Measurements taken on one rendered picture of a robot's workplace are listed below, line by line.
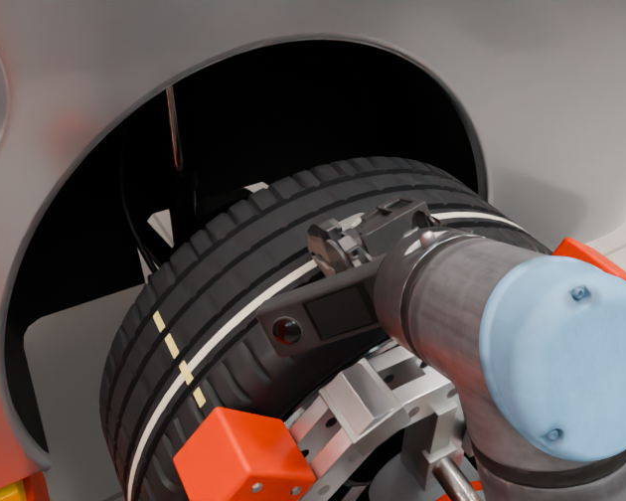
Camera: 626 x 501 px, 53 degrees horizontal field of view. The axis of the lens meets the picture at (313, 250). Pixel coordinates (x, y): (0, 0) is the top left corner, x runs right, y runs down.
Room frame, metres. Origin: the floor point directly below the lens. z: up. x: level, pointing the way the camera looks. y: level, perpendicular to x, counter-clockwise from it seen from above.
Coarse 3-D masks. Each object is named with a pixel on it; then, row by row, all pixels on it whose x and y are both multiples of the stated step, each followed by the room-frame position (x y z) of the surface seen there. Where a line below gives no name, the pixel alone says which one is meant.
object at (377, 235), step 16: (384, 208) 0.43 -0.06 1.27; (400, 208) 0.43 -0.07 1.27; (416, 208) 0.41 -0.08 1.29; (368, 224) 0.42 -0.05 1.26; (384, 224) 0.39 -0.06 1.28; (400, 224) 0.40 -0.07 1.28; (416, 224) 0.41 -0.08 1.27; (432, 224) 0.40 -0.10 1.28; (352, 240) 0.39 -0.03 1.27; (368, 240) 0.38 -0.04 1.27; (384, 240) 0.39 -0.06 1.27; (336, 256) 0.39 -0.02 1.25; (352, 256) 0.37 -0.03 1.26; (368, 256) 0.37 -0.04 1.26; (384, 256) 0.34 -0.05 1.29; (336, 272) 0.41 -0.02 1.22
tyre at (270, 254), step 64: (256, 192) 0.60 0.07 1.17; (320, 192) 0.59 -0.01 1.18; (384, 192) 0.60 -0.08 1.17; (448, 192) 0.62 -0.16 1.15; (192, 256) 0.54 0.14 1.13; (256, 256) 0.50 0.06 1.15; (128, 320) 0.51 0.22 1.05; (192, 320) 0.46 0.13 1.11; (256, 320) 0.43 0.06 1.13; (128, 384) 0.44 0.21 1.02; (192, 384) 0.39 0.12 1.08; (256, 384) 0.37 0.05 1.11; (128, 448) 0.39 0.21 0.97
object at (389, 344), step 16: (368, 352) 0.42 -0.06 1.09; (384, 352) 0.47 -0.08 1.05; (320, 384) 0.40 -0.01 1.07; (304, 400) 0.39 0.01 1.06; (288, 416) 0.38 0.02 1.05; (400, 432) 0.52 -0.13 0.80; (384, 448) 0.51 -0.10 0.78; (400, 448) 0.50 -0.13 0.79; (368, 464) 0.49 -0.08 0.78; (384, 464) 0.49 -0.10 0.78; (352, 480) 0.44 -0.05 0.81; (368, 480) 0.46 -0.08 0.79; (336, 496) 0.44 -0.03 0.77; (352, 496) 0.44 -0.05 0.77; (368, 496) 0.53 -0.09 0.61
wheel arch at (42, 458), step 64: (256, 64) 1.02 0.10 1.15; (320, 64) 1.08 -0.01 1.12; (384, 64) 1.03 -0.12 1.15; (128, 128) 0.91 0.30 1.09; (192, 128) 0.96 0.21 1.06; (256, 128) 1.02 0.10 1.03; (320, 128) 1.08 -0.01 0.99; (384, 128) 1.13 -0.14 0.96; (448, 128) 0.92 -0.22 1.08; (64, 192) 0.85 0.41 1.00; (128, 192) 0.90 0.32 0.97; (64, 256) 0.83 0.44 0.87; (128, 256) 0.88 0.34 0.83; (0, 320) 0.51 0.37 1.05; (0, 384) 0.49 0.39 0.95
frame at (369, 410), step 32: (352, 384) 0.36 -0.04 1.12; (384, 384) 0.36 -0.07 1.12; (416, 384) 0.36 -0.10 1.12; (448, 384) 0.36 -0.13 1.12; (320, 416) 0.35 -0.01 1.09; (352, 416) 0.34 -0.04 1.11; (384, 416) 0.33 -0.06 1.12; (416, 416) 0.35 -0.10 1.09; (320, 448) 0.35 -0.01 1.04; (352, 448) 0.32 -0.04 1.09; (320, 480) 0.30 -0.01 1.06
